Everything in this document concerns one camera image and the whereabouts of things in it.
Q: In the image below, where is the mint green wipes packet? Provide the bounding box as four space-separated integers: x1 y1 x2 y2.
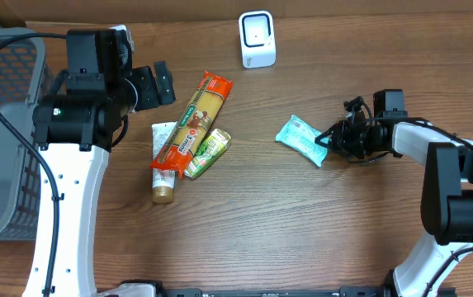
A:
275 115 328 167

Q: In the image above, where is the red spaghetti packet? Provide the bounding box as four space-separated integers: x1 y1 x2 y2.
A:
151 71 233 177

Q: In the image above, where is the green yellow snack packet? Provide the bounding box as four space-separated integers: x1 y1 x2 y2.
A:
184 128 232 179

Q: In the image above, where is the white Pantene conditioner tube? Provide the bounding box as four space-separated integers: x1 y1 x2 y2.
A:
152 122 176 204

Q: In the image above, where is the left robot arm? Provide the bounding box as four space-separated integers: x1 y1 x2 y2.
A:
24 25 176 296

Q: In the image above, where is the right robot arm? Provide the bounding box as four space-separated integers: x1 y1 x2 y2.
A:
315 89 473 297

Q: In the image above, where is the white barcode scanner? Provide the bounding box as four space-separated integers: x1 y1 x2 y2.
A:
239 10 277 68

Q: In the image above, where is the grey plastic shopping basket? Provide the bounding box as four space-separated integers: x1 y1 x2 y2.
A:
0 28 54 241

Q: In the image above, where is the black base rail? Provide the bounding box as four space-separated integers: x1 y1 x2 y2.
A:
95 279 458 297

